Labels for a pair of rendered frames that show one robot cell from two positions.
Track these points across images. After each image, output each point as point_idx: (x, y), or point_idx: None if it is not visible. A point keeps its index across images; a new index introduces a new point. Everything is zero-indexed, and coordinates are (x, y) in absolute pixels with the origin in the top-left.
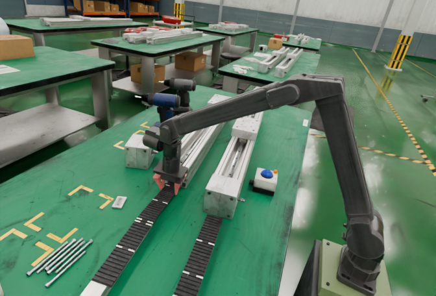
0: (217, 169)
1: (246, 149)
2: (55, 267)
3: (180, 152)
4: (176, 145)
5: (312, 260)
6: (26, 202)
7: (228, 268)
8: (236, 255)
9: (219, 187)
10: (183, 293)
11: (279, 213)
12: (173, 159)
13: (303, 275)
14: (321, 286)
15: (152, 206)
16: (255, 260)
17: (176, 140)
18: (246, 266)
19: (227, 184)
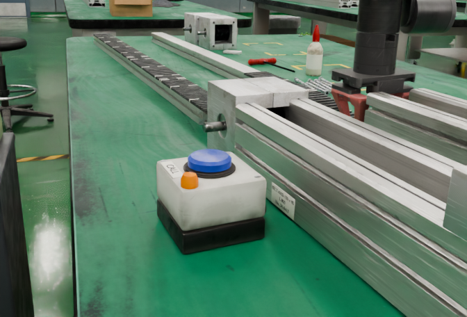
0: (324, 106)
1: (378, 170)
2: (311, 82)
3: (360, 17)
4: None
5: (5, 180)
6: (449, 92)
7: (154, 118)
8: (154, 126)
9: (255, 81)
10: (178, 80)
11: (112, 188)
12: (359, 31)
13: (13, 263)
14: (0, 112)
15: (331, 103)
16: (121, 131)
17: None
18: (130, 124)
19: (250, 86)
